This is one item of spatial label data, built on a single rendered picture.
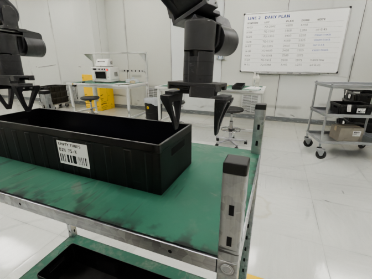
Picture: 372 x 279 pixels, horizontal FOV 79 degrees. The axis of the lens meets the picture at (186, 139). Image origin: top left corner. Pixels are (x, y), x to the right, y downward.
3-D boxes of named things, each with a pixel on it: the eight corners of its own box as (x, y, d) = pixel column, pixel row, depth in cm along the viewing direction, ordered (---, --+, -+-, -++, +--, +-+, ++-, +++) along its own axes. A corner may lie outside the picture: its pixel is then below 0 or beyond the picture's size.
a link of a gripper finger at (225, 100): (199, 128, 50) (201, 84, 47) (231, 132, 47) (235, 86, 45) (186, 135, 44) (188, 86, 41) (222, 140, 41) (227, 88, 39)
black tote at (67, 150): (-7, 154, 68) (-18, 118, 65) (45, 138, 83) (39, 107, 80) (161, 196, 47) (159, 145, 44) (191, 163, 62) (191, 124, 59)
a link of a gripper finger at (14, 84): (29, 108, 70) (22, 77, 67) (45, 110, 68) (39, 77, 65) (4, 112, 64) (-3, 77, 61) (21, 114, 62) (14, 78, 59)
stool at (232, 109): (211, 138, 376) (212, 104, 357) (242, 138, 377) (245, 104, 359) (216, 150, 325) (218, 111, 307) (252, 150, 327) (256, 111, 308)
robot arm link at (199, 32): (177, 14, 40) (204, 10, 37) (201, 21, 45) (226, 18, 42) (177, 56, 42) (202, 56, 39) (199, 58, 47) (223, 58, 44)
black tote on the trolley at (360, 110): (338, 115, 288) (340, 104, 284) (327, 110, 316) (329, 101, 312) (372, 116, 284) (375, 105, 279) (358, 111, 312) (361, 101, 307)
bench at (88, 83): (96, 113, 557) (92, 79, 530) (150, 119, 505) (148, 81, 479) (72, 120, 491) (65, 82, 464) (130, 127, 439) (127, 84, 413)
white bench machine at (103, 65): (102, 81, 497) (99, 58, 482) (120, 81, 486) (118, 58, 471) (91, 82, 464) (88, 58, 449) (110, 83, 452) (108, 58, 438)
